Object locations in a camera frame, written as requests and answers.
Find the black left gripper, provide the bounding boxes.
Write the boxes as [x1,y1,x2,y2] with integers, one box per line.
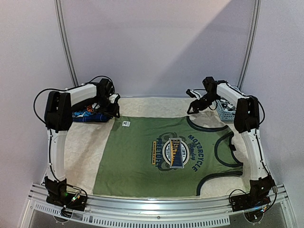
[94,95,120,118]

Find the green cloth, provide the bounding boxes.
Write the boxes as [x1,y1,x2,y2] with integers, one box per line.
[93,116,243,198]

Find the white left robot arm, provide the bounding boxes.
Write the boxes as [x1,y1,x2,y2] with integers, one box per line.
[38,76,120,189]

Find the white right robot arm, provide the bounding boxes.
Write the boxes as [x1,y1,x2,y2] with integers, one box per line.
[186,76,276,207]

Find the colourful patterned folded shorts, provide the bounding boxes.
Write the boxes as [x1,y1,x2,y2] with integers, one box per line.
[72,105,109,123]

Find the light blue plastic basket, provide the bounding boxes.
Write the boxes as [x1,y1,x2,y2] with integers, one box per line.
[215,98,236,122]

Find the black white checked cloth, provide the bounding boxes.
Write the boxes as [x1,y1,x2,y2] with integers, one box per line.
[219,99,236,112]

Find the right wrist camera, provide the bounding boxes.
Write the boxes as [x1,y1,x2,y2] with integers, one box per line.
[186,89,202,100]

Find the left aluminium frame post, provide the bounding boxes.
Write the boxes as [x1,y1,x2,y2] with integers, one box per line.
[54,0,79,86]

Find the aluminium frame post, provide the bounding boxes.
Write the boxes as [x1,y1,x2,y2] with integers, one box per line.
[54,0,79,86]
[237,0,261,90]

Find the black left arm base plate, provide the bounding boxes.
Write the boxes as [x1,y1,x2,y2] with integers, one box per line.
[44,177,88,211]

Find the aluminium front rail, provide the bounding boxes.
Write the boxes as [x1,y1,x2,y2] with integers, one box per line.
[20,184,298,228]

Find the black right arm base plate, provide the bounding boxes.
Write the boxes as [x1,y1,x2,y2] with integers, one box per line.
[228,186,278,213]

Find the right aluminium frame post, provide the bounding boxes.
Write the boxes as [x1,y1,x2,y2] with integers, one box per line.
[237,0,261,90]

